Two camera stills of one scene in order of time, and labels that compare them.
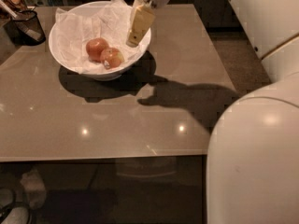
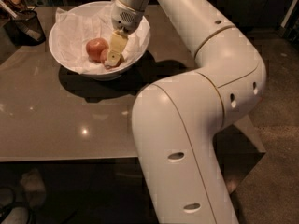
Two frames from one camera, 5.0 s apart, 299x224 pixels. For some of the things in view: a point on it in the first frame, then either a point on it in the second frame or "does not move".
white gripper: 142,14 -> 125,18
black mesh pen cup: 26,29 does not move
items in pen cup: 13,2 does not move
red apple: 94,48 does not move
